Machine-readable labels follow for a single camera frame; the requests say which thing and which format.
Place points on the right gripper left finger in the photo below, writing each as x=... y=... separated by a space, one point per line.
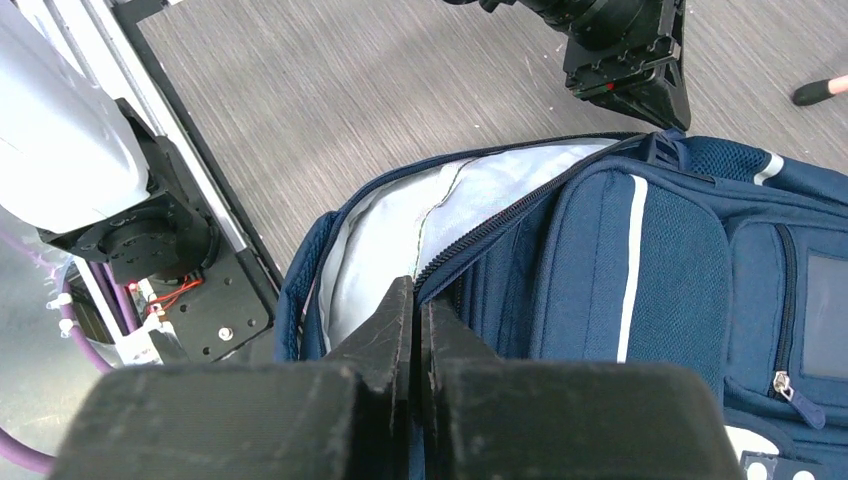
x=344 y=416

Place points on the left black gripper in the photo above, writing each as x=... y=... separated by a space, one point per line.
x=623 y=56

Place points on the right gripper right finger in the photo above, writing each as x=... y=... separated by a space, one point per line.
x=486 y=417

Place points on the navy blue student backpack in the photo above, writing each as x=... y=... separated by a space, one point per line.
x=707 y=253

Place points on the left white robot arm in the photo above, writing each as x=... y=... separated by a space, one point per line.
x=87 y=173

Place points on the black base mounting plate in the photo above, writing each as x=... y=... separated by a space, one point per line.
x=230 y=316

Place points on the pink music stand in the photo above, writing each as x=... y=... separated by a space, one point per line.
x=818 y=91

